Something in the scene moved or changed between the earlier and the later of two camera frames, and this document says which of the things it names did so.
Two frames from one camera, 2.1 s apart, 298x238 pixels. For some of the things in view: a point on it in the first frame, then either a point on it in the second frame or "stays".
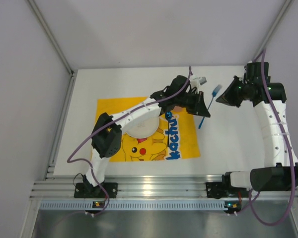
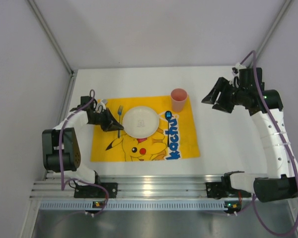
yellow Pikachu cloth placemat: x=183 y=140 stays
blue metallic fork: x=217 y=89 -> x=120 y=109
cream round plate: x=143 y=127 stays
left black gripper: x=199 y=101 -> x=106 y=119
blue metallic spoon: x=168 y=116 stays
